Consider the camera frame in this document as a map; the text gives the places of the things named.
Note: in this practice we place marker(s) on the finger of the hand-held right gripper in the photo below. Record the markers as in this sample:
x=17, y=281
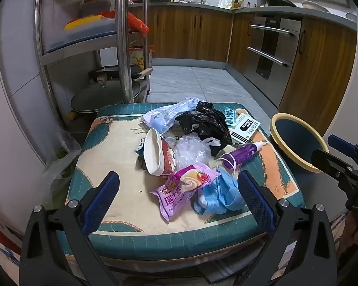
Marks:
x=328, y=161
x=340, y=142

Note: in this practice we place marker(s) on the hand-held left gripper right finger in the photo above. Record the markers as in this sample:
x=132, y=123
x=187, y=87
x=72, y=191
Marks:
x=256, y=202

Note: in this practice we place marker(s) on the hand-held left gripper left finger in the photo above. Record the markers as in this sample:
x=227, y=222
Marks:
x=103, y=196

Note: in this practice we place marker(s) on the blue face mask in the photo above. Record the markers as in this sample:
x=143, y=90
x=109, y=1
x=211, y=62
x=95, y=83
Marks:
x=223, y=193

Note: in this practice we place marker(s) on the blue bin with yellow rim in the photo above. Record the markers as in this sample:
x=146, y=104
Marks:
x=298, y=143

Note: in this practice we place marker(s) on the white paper noodle bowl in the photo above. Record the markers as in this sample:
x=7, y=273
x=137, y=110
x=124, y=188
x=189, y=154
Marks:
x=155, y=155

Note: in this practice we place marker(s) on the white medicine box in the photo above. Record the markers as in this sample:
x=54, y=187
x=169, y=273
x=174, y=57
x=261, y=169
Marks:
x=244, y=129

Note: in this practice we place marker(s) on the pink snack packet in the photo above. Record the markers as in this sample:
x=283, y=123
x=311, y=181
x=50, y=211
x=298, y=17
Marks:
x=179, y=190

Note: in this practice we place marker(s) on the clear plastic bag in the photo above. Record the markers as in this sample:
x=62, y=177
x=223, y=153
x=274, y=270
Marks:
x=191, y=152

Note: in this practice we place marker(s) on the pill blister pack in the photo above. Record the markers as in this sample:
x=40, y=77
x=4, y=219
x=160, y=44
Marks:
x=231, y=117

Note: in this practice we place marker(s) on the black plastic bag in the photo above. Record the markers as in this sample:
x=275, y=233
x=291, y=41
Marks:
x=205, y=122

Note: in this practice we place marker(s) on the person's right hand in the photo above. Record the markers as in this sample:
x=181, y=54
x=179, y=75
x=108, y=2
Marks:
x=356, y=229

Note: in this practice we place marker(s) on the purple squeeze tube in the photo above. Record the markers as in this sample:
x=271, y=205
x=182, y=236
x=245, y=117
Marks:
x=241, y=155

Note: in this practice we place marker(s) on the clear bag of greens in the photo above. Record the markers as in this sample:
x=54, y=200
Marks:
x=61, y=166

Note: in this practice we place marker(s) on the white courier mailer bag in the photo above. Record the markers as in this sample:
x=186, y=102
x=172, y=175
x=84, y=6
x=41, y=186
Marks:
x=167, y=114

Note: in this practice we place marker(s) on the stainless steel oven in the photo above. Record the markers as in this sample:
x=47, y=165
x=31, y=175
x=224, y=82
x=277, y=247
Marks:
x=271, y=41

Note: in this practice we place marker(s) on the grey plastic tray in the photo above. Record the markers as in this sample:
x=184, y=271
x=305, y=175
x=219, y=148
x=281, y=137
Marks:
x=77, y=37

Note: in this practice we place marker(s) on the steel shelf rack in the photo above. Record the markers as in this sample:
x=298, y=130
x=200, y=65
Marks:
x=123, y=35

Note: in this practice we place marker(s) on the wooden knife block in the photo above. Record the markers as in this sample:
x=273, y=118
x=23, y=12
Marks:
x=238, y=3

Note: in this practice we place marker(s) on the yellow plastic board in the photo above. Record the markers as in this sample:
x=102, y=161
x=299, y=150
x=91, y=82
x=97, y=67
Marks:
x=83, y=22

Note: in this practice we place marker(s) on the red plastic bag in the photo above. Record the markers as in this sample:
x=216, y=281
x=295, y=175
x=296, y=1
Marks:
x=137, y=23

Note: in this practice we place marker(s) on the white bag on counter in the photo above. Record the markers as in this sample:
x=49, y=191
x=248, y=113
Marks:
x=225, y=2

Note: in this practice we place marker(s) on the wooden kitchen cabinets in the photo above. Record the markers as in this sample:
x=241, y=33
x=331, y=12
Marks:
x=182, y=32

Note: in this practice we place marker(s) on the glass jar red lid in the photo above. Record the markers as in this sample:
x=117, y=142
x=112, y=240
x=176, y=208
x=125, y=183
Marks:
x=94, y=6

